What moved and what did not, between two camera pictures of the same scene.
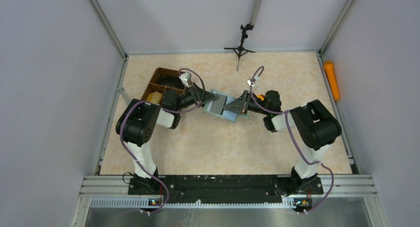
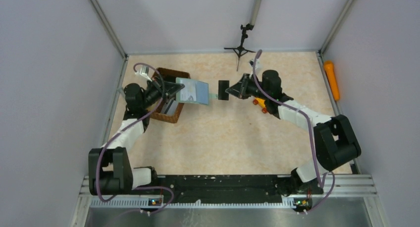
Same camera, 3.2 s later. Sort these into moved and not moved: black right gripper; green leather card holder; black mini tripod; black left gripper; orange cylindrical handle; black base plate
Moved: green leather card holder; black right gripper; black left gripper
Not moved: black base plate; orange cylindrical handle; black mini tripod
